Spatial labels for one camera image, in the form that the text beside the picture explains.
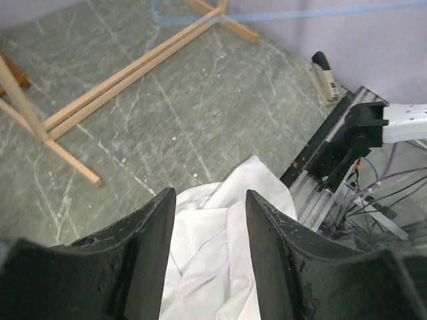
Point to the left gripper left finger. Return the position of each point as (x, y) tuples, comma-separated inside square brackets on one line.
[(117, 272)]

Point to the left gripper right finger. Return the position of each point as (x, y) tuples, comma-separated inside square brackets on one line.
[(302, 275)]

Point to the white t shirt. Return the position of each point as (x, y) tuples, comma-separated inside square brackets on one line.
[(209, 271)]

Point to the light blue wire hanger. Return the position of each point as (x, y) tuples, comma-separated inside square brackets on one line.
[(273, 16)]

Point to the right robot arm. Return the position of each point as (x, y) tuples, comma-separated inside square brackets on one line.
[(366, 126)]

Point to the wooden clothes rack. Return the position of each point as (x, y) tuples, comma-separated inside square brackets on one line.
[(49, 130)]

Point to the small white device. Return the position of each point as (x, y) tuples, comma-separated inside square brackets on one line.
[(320, 74)]

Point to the brown wooden shoe rack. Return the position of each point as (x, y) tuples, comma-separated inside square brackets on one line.
[(18, 74)]

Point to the aluminium rail base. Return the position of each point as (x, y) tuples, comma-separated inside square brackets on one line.
[(363, 172)]

